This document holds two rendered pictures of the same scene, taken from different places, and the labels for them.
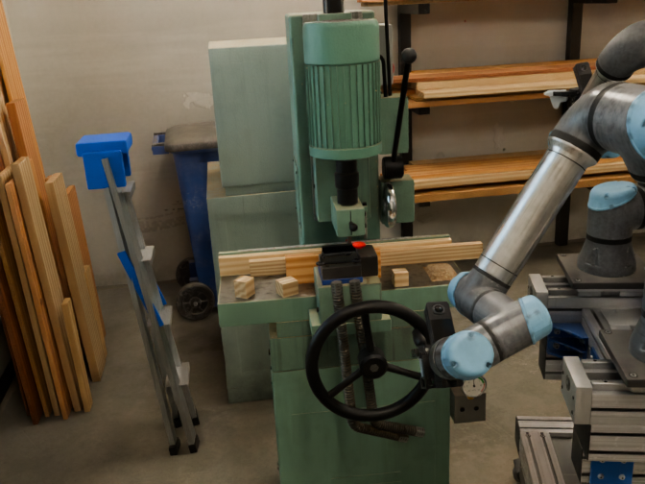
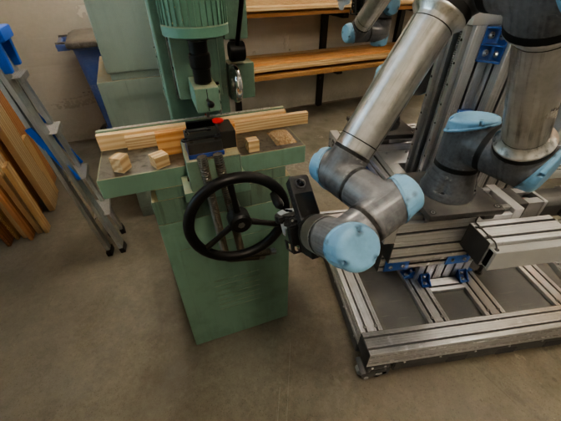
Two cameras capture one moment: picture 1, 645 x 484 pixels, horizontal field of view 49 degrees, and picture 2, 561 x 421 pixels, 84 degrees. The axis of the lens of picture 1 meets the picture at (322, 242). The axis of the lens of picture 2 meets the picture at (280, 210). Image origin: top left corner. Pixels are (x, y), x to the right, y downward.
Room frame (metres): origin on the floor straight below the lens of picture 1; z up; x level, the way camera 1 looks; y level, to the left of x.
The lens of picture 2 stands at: (0.72, -0.02, 1.35)
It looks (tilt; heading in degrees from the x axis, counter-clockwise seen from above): 38 degrees down; 344
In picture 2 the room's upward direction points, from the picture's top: straight up
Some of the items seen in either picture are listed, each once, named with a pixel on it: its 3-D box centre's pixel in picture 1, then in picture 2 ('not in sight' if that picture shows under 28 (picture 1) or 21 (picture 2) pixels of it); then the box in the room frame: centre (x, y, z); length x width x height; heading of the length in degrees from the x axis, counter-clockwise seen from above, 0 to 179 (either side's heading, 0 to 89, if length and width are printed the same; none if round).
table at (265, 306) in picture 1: (343, 296); (208, 161); (1.59, -0.04, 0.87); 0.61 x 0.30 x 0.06; 94
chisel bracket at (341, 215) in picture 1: (347, 217); (204, 95); (1.72, -0.07, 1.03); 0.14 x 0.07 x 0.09; 4
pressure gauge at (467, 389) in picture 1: (471, 385); not in sight; (1.51, -0.34, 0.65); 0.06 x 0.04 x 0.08; 94
